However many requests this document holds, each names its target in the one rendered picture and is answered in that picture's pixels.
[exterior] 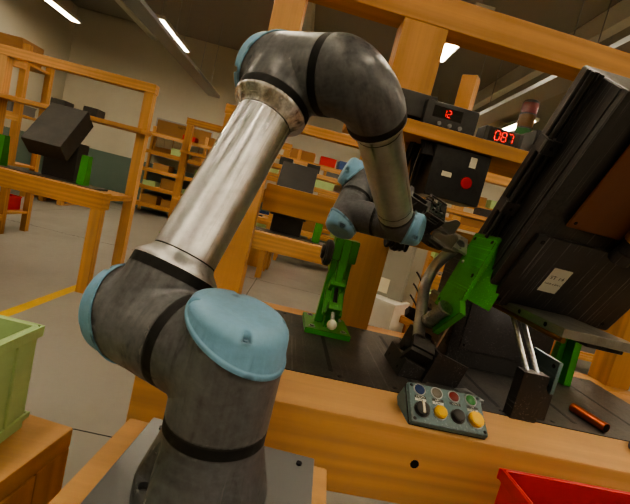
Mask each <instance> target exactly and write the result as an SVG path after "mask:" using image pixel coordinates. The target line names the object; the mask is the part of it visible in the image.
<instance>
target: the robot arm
mask: <svg viewBox="0 0 630 504"><path fill-rule="evenodd" d="M235 66H237V71H235V72H234V83H235V98H236V101H237V104H238V105H237V107H236V109H235V110H234V112H233V113H232V115H231V117H230V118H229V120H228V122H227V123H226V125H225V127H224V128H223V130H222V131H221V133H220V135H219V136H218V138H217V140H216V141H215V143H214V144H213V146H212V148H211V149H210V151H209V153H208V154H207V156H206V158H205V159H204V161H203V162H202V164H201V166H200V167H199V169H198V171H197V172H196V174H195V176H194V177H193V179H192V180H191V182H190V184H189V185H188V187H187V189H186V190H185V192H184V194H183V195H182V197H181V198H180V200H179V202H178V203H177V205H176V207H175V208H174V210H173V211H172V213H171V215H170V216H169V218H168V220H167V221H166V223H165V225H164V226H163V228H162V229H161V231H160V233H159V234H158V236H157V238H156V239H155V241H154V242H152V243H150V244H146V245H142V246H138V247H136V248H135V249H134V251H133V253H132V254H131V256H130V257H129V259H128V260H127V262H126V263H122V264H116V265H112V266H111V267H110V269H104V270H102V271H101V272H100V273H98V274H97V275H96V276H95V277H94V278H93V279H92V280H91V282H90V283H89V284H88V286H87V287H86V289H85V291H84V293H83V295H82V298H81V301H80V305H79V311H78V322H79V325H80V330H81V333H82V335H83V337H84V339H85V341H86V342H87V343H88V344H89V345H90V346H91V347H92V348H94V349H95V350H96V351H98V353H99V354H100V355H101V356H102V357H103V358H105V359H106V360H108V361H109V362H111V363H114V364H118V365H119V366H121V367H123V368H124V369H126V370H128V371H129V372H131V373H133V374H134V375H136V376H138V377H139V378H141V379H143V380H144V381H146V382H147V383H149V384H151V385H153V386H154V387H156V388H158V389H159V390H161V391H163V392H164V393H166V394H167V397H168V399H167V404H166V408H165V413H164V418H163V423H162V427H161V430H160V431H159V433H158V435H157V436H156V438H155V440H154V441H153V443H152V444H151V446H150V448H149V449H148V451H147V453H146V454H145V456H144V458H143V459H142V461H141V463H140V464H139V466H138V468H137V470H136V473H135V475H134V479H133V483H132V488H131V493H130V499H129V504H265V501H266V497H267V474H266V463H265V452H264V442H265V438H266V434H267V430H268V426H269V422H270V418H271V414H272V410H273V406H274V402H275V398H276V394H277V390H278V386H279V382H280V378H281V375H282V373H283V371H284V369H285V366H286V352H287V347H288V342H289V330H288V327H287V325H286V322H285V320H284V319H283V318H282V316H281V315H280V314H279V313H278V312H277V311H275V310H274V309H273V308H272V307H270V306H269V305H267V304H265V303H264V302H262V301H260V300H258V299H256V298H253V297H251V296H248V295H246V294H238V293H236V292H235V291H232V290H227V289H220V288H217V285H216V282H215V279H214V276H213V275H214V271H215V269H216V267H217V265H218V263H219V261H220V260H221V258H222V256H223V254H224V252H225V250H226V249H227V247H228V245H229V243H230V241H231V240H232V238H233V236H234V234H235V232H236V230H237V229H238V227H239V225H240V223H241V221H242V220H243V218H244V216H245V214H246V212H247V210H248V209H249V207H250V205H251V203H252V201H253V200H254V198H255V196H256V194H257V192H258V190H259V189H260V187H261V185H262V183H263V181H264V180H265V178H266V176H267V174H268V172H269V170H270V169H271V167H272V165H273V163H274V161H275V159H276V158H277V156H278V154H279V152H280V150H281V149H282V147H283V145H284V143H285V141H286V139H287V138H288V137H294V136H297V135H299V134H300V133H301V132H302V131H303V129H304V128H305V126H306V124H307V122H308V120H309V118H310V117H311V116H318V117H326V118H334V119H338V120H340V121H342V122H343V123H344V124H345V125H346V127H347V130H348V133H349V135H350V136H351V137H352V138H353V139H354V140H355V141H357V143H358V146H359V150H360V154H361V157H362V160H359V159H357V158H355V157H354V158H351V159H350V160H349V161H348V162H347V164H346V165H345V166H344V168H343V170H342V171H341V173H340V175H339V177H338V183H340V184H341V186H343V188H342V191H341V192H340V194H339V196H338V198H337V200H336V202H335V204H334V206H333V207H332V208H331V210H330V213H329V215H328V217H327V220H326V227H327V229H328V231H329V232H330V233H332V234H333V235H334V236H336V237H338V238H341V239H351V238H352V237H353V236H354V235H355V234H356V232H360V233H363V234H367V235H371V236H375V237H379V238H383V239H387V240H390V241H394V242H395V249H398V250H404V248H405V245H410V246H417V245H418V244H419V243H420V242H421V241H422V242H423V243H424V244H425V245H427V246H429V247H431V248H434V249H437V250H442V251H445V252H449V253H459V252H457V251H455V250H454V249H452V247H453V246H454V245H455V243H456V242H457V240H458V236H457V235H456V234H454V233H455V232H456V230H457V229H458V227H459V226H460V221H458V220H456V219H455V220H451V221H445V216H446V210H447V205H448V204H446V203H445V202H443V201H442V200H440V199H439V198H437V197H436V196H434V195H432V194H430V195H429V196H427V197H425V198H426V199H425V198H422V197H421V196H419V195H418V194H416V193H415V192H414V190H415V188H414V187H413V186H411V185H410V183H409V175H408V168H407V160H406V153H405V145H404V138H403V128H404V127H405V125H406V122H407V108H406V102H405V97H404V94H403V91H402V88H401V85H400V83H399V81H398V79H397V77H396V75H395V73H394V71H393V70H392V68H391V67H390V65H389V64H388V62H387V61H386V60H385V58H384V57H383V56H382V55H381V54H380V53H379V52H378V51H377V50H376V49H375V48H374V47H373V46H372V45H371V44H370V43H368V42H367V41H366V40H364V39H362V38H360V37H358V36H356V35H354V34H351V33H347V32H307V31H287V30H283V29H273V30H269V31H261V32H258V33H255V34H253V35H252V36H250V37H249V38H248V39H247V40H246V41H245V42H244V43H243V45H242V46H241V48H240V50H239V52H238V54H237V57H236V60H235ZM436 199H437V200H436ZM439 201H440V202H439ZM432 231H433V233H432V235H431V234H430V233H431V232H432Z"/></svg>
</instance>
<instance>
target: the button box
mask: <svg viewBox="0 0 630 504"><path fill-rule="evenodd" d="M417 384H419V383H412V382H407V384H406V385H405V386H404V387H403V389H402V390H401V391H400V393H399V394H398V395H397V403H398V406H399V408H400V410H401V412H402V414H403V415H404V417H405V419H406V421H407V423H408V424H409V425H414V426H419V427H424V428H429V429H434V430H439V431H443V432H448V433H453V434H458V435H463V436H468V437H473V438H478V439H483V440H485V439H486V438H487V437H488V433H487V428H486V424H485V420H484V425H483V426H482V427H481V428H477V427H474V426H473V425H472V424H471V423H470V421H469V419H468V415H469V414H470V413H471V412H472V411H476V412H479V413H480V414H481V415H482V416H483V411H482V407H481V403H480V399H479V397H478V396H473V395H471V396H473V397H474V398H475V400H476V404H475V405H471V404H469V403H468V402H467V400H466V396H468V395H470V394H464V393H459V392H455V391H450V390H445V389H440V388H438V389H439V390H440V391H441V393H442V396H441V397H440V398H437V397H435V396H434V395H433V393H432V389H433V388H437V387H431V386H426V385H422V384H419V385H422V386H423V387H424V389H425V392H424V394H419V393H417V392H416V390H415V385H417ZM450 392H455V393H456V394H457V395H458V396H459V400H458V401H453V400H452V399H451V398H450V397H449V393H450ZM419 401H425V402H426V403H427V404H428V405H429V406H430V413H429V414H428V415H426V416H422V415H420V414H419V413H418V412H417V410H416V404H417V403H418V402H419ZM437 405H442V406H444V407H445V408H446V409H447V412H448V415H447V417H446V418H445V419H440V418H438V417H437V416H436V415H435V413H434V409H435V407H436V406H437ZM455 409H460V410H462V411H463V412H464V413H465V417H466V418H465V421H463V422H462V423H459V422H456V421H455V420H454V419H453V417H452V412H453V411H454V410H455ZM483 418H484V416H483Z"/></svg>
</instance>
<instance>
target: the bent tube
mask: <svg viewBox="0 0 630 504"><path fill-rule="evenodd" d="M454 234H456V235H457V236H458V240H457V242H456V243H455V245H454V246H453V247H452V249H454V250H455V251H457V252H459V253H461V254H462V255H464V256H465V255H466V254H467V246H468V239H466V238H465V237H463V236H461V235H459V234H458V233H456V232H455V233H454ZM456 254H458V253H449V252H445V251H442V252H440V253H439V254H438V255H437V256H436V257H435V258H434V259H433V261H432V262H431V263H430V265H429V266H428V268H427V269H426V271H425V273H424V275H423V277H422V279H421V282H420V285H419V289H418V296H417V303H416V311H415V318H414V326H413V334H412V335H414V334H416V335H418V336H419V337H421V338H423V339H425V330H426V327H425V326H424V325H423V324H422V322H421V316H422V315H423V314H425V313H427V311H428V302H429V292H430V288H431V285H432V282H433V280H434V278H435V276H436V274H437V273H438V271H439V270H440V269H441V267H442V266H443V265H444V264H445V263H446V262H447V261H449V260H450V259H451V258H452V257H454V256H455V255H456Z"/></svg>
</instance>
